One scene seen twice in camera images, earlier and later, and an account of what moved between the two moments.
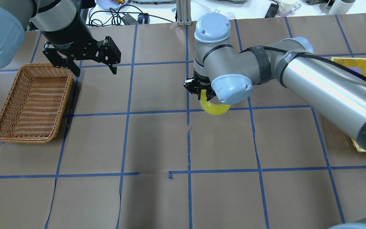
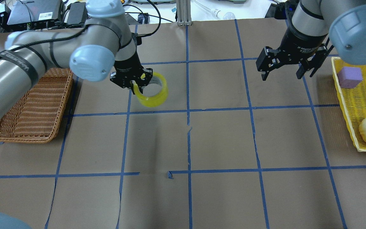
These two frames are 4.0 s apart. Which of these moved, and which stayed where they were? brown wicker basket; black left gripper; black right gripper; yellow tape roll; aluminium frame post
Moved: black right gripper; black left gripper; yellow tape roll
Stayed: aluminium frame post; brown wicker basket
